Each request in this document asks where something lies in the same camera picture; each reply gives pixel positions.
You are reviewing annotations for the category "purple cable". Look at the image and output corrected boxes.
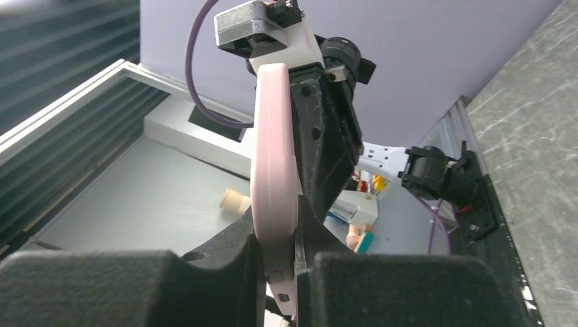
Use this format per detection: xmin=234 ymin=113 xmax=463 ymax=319
xmin=406 ymin=189 xmax=453 ymax=256
xmin=185 ymin=0 xmax=256 ymax=130

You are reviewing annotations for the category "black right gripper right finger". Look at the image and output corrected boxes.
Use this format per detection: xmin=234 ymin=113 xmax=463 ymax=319
xmin=295 ymin=196 xmax=529 ymax=326

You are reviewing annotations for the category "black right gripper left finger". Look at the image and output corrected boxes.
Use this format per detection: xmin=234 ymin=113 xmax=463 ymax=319
xmin=1 ymin=213 xmax=265 ymax=326

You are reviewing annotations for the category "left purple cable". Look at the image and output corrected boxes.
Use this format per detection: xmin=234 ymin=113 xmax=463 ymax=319
xmin=185 ymin=0 xmax=256 ymax=130

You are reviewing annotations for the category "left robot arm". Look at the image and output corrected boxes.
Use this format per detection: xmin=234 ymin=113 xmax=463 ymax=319
xmin=251 ymin=37 xmax=478 ymax=230

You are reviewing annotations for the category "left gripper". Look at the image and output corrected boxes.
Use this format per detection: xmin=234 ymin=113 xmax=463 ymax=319
xmin=245 ymin=35 xmax=377 ymax=222

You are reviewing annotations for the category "black base frame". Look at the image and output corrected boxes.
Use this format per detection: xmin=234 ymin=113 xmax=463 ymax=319
xmin=446 ymin=140 xmax=543 ymax=327

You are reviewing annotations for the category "phone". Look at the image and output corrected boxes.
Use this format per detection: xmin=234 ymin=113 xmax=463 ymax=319
xmin=250 ymin=63 xmax=301 ymax=315

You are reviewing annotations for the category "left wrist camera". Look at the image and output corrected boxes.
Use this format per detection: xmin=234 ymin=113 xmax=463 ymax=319
xmin=214 ymin=0 xmax=302 ymax=59

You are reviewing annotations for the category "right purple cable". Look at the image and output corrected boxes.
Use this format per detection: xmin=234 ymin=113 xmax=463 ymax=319
xmin=406 ymin=189 xmax=453 ymax=256

